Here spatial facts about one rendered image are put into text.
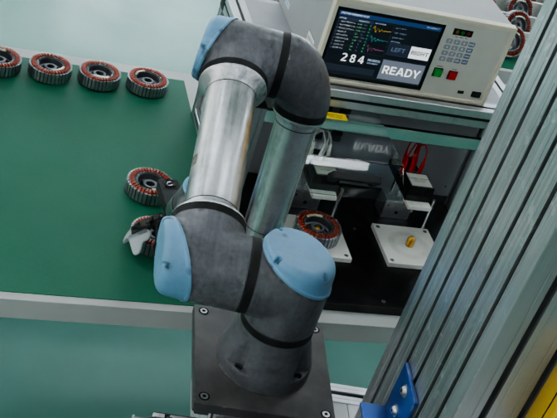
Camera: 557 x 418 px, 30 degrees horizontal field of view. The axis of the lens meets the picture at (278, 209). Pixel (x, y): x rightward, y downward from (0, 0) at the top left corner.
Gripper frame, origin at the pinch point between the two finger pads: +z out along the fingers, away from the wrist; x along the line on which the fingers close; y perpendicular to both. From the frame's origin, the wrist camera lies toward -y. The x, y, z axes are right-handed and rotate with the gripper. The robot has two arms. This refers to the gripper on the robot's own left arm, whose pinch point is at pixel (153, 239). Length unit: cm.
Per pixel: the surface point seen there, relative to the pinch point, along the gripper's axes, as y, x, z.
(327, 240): 2.1, 38.6, -7.6
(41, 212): -7.8, -23.2, 5.7
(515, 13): -112, 161, 54
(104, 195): -14.1, -7.8, 9.3
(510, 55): -93, 154, 53
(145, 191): -13.4, 0.5, 4.9
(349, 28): -36, 36, -36
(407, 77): -30, 54, -29
